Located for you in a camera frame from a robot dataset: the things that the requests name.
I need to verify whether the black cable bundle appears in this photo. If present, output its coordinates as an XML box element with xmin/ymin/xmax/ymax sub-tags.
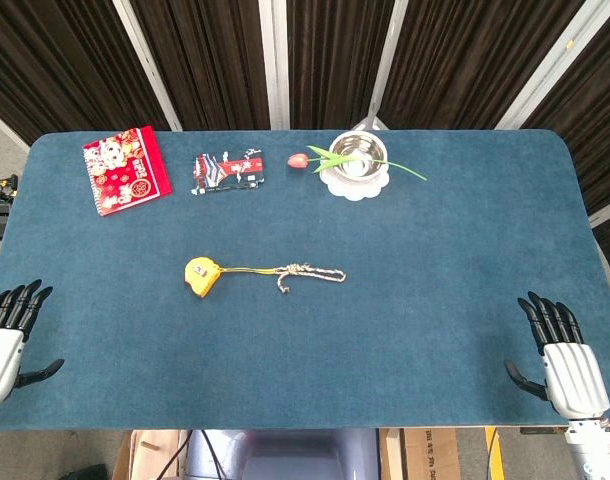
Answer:
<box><xmin>0</xmin><ymin>173</ymin><xmax>20</xmax><ymax>241</ymax></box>

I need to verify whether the white scalloped coaster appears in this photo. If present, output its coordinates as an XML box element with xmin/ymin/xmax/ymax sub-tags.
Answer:
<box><xmin>318</xmin><ymin>163</ymin><xmax>391</xmax><ymax>202</ymax></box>

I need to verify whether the yellow tape measure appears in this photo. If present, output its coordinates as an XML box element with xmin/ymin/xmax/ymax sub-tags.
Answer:
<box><xmin>183</xmin><ymin>256</ymin><xmax>279</xmax><ymax>300</ymax></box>

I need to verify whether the white metal frame post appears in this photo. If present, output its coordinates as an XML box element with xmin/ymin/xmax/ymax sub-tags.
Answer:
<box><xmin>353</xmin><ymin>0</ymin><xmax>410</xmax><ymax>132</ymax></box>
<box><xmin>112</xmin><ymin>0</ymin><xmax>183</xmax><ymax>132</ymax></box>
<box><xmin>258</xmin><ymin>0</ymin><xmax>291</xmax><ymax>131</ymax></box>
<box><xmin>494</xmin><ymin>0</ymin><xmax>610</xmax><ymax>131</ymax></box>

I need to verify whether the red spiral notebook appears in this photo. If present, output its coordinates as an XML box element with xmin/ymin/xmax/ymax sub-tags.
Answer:
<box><xmin>81</xmin><ymin>124</ymin><xmax>173</xmax><ymax>218</ymax></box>

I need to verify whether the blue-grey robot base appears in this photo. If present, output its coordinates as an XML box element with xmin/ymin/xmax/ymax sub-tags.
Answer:
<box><xmin>187</xmin><ymin>428</ymin><xmax>381</xmax><ymax>480</ymax></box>

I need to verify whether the stainless steel bowl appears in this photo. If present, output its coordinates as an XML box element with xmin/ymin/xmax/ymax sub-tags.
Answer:
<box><xmin>328</xmin><ymin>130</ymin><xmax>388</xmax><ymax>184</ymax></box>

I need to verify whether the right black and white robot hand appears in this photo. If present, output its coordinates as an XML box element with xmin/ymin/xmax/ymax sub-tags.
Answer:
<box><xmin>503</xmin><ymin>291</ymin><xmax>610</xmax><ymax>421</ymax></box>

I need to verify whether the red tulip with green stem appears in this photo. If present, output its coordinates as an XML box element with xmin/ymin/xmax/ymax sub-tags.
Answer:
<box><xmin>286</xmin><ymin>144</ymin><xmax>429</xmax><ymax>182</ymax></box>

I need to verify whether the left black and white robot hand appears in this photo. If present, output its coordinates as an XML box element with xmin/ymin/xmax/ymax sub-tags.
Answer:
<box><xmin>0</xmin><ymin>278</ymin><xmax>66</xmax><ymax>407</ymax></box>

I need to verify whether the dark brown curtain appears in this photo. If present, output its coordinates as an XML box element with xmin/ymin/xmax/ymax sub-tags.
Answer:
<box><xmin>0</xmin><ymin>0</ymin><xmax>610</xmax><ymax>251</ymax></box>

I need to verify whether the brown cardboard box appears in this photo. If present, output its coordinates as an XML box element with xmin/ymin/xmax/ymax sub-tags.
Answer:
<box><xmin>403</xmin><ymin>427</ymin><xmax>461</xmax><ymax>480</ymax></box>

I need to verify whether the blue felt table mat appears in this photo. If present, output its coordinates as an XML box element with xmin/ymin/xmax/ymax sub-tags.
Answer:
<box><xmin>0</xmin><ymin>128</ymin><xmax>610</xmax><ymax>432</ymax></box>

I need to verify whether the light wooden board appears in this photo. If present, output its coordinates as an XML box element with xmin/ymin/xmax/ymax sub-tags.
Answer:
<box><xmin>112</xmin><ymin>429</ymin><xmax>189</xmax><ymax>480</ymax></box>

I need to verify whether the braided beige rope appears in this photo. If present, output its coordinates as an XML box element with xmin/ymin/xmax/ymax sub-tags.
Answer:
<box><xmin>273</xmin><ymin>263</ymin><xmax>347</xmax><ymax>296</ymax></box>

